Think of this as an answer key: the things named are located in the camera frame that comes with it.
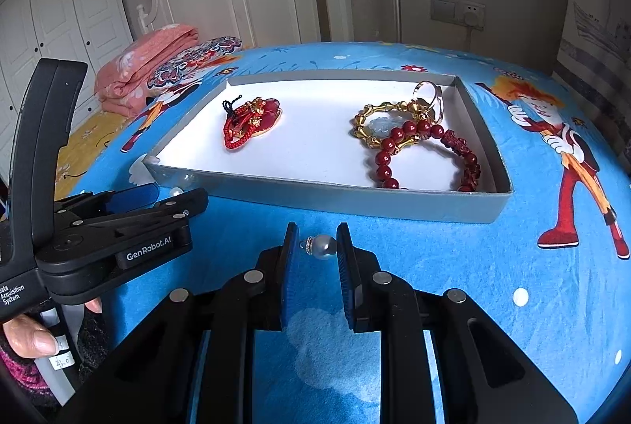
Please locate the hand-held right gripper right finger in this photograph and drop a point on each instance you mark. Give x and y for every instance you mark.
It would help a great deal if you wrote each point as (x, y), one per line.
(345, 281)

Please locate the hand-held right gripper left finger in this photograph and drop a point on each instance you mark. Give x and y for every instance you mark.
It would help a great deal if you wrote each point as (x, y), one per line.
(288, 281)

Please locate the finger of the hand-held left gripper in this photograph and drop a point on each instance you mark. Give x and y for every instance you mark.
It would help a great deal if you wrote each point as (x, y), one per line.
(148, 217)
(130, 197)

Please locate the pearl earring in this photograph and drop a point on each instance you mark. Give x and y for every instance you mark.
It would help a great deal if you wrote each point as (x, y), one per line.
(323, 248)
(176, 191)

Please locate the grey cardboard tray box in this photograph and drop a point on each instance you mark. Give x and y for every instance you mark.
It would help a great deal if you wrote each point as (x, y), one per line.
(315, 143)

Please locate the pale jade pendant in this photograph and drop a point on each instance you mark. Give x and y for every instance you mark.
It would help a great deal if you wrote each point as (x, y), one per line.
(382, 125)

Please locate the person's left forearm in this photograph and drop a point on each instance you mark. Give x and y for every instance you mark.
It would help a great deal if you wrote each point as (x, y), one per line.
(17, 379)

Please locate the person's left hand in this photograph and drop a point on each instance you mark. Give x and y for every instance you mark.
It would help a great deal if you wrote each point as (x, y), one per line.
(29, 337)

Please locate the yellow floral bed sheet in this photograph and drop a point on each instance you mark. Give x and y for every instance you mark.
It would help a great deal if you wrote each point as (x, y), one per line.
(88, 143)

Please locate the white wardrobe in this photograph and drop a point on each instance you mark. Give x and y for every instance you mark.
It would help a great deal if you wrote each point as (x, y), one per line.
(74, 19)

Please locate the pink folded quilt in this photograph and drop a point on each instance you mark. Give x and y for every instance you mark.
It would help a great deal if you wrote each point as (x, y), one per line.
(143, 54)

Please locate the patterned pillow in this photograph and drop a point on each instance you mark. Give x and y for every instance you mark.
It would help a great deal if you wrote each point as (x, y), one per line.
(197, 59)

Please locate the blue cartoon printed blanket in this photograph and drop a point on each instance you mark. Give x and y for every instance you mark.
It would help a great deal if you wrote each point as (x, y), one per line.
(493, 330)

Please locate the ship printed curtain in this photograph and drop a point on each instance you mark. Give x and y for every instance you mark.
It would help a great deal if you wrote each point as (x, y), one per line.
(601, 34)

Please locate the wall light switch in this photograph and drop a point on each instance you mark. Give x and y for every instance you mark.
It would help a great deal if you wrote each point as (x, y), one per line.
(443, 7)

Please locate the wall socket with plug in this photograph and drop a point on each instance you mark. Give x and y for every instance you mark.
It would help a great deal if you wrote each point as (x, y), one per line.
(471, 15)

